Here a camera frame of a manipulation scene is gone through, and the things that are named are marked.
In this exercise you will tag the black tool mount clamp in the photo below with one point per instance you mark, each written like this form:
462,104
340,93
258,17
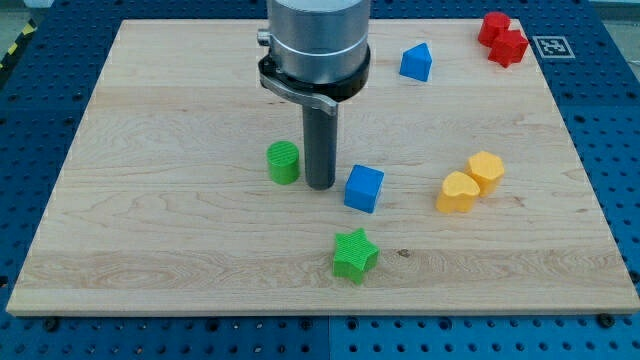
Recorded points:
324,97

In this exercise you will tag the wooden board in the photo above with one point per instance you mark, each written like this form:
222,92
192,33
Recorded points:
164,206

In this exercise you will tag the white fiducial marker tag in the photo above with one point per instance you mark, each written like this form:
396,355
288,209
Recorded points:
553,47

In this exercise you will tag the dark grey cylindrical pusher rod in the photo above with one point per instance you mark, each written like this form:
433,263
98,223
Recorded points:
320,138

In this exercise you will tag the blue triangular prism block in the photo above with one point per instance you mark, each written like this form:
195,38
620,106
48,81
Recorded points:
416,63

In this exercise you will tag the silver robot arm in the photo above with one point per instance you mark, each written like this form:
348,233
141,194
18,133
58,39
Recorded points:
318,56

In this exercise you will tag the yellow heart block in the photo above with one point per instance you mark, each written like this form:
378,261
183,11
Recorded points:
458,193

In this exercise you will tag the yellow hexagon block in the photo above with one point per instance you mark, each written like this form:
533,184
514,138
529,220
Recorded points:
487,169

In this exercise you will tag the red star block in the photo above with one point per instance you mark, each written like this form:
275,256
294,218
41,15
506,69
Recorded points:
508,48

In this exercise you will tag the red cylinder block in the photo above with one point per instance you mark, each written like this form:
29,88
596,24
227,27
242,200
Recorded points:
494,23

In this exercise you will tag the blue cube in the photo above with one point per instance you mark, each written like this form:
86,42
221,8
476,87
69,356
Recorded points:
363,188

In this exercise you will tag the green star block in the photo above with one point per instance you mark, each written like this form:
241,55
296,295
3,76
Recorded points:
354,255

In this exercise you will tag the green cylinder block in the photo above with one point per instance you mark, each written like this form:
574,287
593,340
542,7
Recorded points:
283,162

